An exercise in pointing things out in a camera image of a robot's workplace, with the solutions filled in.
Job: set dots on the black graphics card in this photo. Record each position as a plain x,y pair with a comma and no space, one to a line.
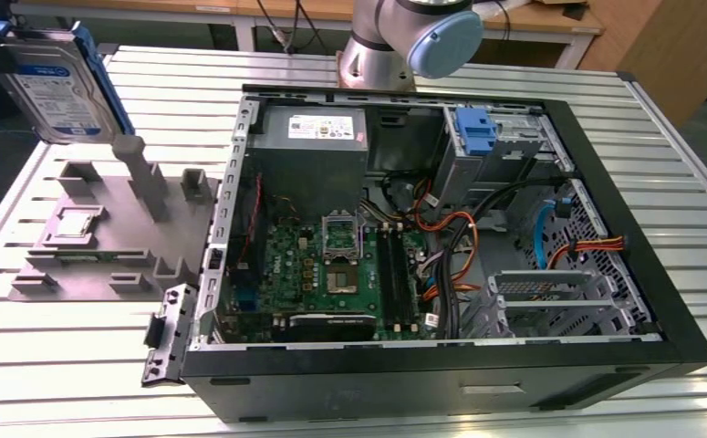
328,328

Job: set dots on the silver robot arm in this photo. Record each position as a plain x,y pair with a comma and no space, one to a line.
378,64

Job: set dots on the green RAM stick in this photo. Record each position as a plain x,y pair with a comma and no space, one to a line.
85,257

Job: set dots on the silver CPU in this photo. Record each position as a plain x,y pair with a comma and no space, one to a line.
73,226

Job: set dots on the green motherboard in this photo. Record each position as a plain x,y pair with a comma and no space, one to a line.
295,274

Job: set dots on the grey power supply unit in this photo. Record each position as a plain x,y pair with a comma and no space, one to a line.
310,173

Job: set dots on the black RAM slot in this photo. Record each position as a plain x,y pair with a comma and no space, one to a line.
406,274
390,274

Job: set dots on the grey metal drive cage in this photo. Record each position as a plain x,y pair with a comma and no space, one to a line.
511,150

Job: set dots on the brown wooden cabinet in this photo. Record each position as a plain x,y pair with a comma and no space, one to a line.
682,55

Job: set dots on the grey card retainer bracket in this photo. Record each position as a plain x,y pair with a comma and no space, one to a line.
169,337

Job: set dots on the CPU socket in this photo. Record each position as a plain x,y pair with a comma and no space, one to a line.
342,282

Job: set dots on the grey metal disk bay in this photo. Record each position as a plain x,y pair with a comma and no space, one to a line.
554,305

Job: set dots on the grey parts rack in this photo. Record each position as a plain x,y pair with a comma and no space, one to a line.
128,269

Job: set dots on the locking lever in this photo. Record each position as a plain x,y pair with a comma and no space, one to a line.
360,242

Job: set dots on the wooden desk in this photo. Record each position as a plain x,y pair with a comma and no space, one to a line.
587,28

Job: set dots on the hard disk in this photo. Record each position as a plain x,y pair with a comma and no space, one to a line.
55,91

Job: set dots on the black PC case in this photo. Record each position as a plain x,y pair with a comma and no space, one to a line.
390,383

